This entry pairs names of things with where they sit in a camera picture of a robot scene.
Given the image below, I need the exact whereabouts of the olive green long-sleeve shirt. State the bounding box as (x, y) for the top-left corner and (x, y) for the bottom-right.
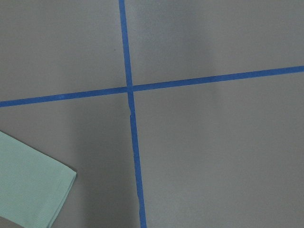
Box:
(0, 133), (76, 228)

